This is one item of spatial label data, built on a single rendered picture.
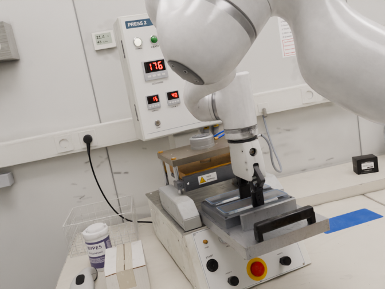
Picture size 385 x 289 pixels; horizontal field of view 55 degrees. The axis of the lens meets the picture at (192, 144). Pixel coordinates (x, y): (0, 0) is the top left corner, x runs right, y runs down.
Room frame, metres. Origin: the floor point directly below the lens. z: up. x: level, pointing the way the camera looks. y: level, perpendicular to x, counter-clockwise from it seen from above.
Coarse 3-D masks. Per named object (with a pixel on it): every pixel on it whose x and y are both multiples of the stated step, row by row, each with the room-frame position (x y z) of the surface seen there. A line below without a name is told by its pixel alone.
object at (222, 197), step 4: (264, 184) 1.02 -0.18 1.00; (228, 192) 1.01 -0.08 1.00; (232, 192) 1.01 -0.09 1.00; (236, 192) 1.00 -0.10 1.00; (216, 196) 1.00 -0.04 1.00; (220, 196) 0.99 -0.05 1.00; (224, 196) 0.98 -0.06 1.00; (228, 196) 0.98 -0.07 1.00; (232, 196) 0.97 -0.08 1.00; (236, 196) 0.97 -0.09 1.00; (208, 200) 0.98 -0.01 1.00; (212, 200) 0.97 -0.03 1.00; (216, 200) 0.96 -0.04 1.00; (220, 200) 0.96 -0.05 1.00; (224, 200) 0.95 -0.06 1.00
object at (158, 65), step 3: (147, 63) 1.29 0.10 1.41; (150, 63) 1.29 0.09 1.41; (153, 63) 1.29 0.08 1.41; (156, 63) 1.30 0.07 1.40; (159, 63) 1.30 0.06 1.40; (147, 66) 1.28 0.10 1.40; (150, 66) 1.29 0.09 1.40; (153, 66) 1.29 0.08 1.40; (156, 66) 1.29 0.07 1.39; (159, 66) 1.30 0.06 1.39; (162, 66) 1.30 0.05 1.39; (147, 69) 1.28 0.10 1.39; (150, 69) 1.29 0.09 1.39; (153, 69) 1.29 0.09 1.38; (156, 69) 1.29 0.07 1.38; (159, 69) 1.30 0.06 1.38
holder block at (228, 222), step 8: (264, 192) 0.98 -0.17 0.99; (280, 200) 0.90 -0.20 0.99; (208, 208) 0.95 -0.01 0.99; (216, 208) 0.93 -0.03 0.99; (256, 208) 0.88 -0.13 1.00; (216, 216) 0.90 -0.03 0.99; (224, 216) 0.87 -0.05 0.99; (232, 216) 0.86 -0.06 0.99; (224, 224) 0.85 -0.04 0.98; (232, 224) 0.85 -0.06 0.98; (240, 224) 0.86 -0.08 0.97
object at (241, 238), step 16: (272, 208) 0.84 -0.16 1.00; (288, 208) 0.85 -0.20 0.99; (208, 224) 0.94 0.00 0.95; (304, 224) 0.79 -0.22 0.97; (320, 224) 0.80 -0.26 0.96; (224, 240) 0.84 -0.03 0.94; (240, 240) 0.77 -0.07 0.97; (256, 240) 0.76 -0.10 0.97; (272, 240) 0.76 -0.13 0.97; (288, 240) 0.77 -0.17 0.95; (256, 256) 0.74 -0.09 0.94
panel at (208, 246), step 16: (208, 240) 0.96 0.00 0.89; (208, 256) 0.94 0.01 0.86; (224, 256) 0.95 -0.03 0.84; (240, 256) 0.96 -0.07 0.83; (272, 256) 0.98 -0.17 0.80; (208, 272) 0.92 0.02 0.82; (224, 272) 0.93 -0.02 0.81; (240, 272) 0.94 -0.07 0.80; (272, 272) 0.96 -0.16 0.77; (208, 288) 0.90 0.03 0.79; (224, 288) 0.91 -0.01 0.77; (240, 288) 0.92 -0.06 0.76
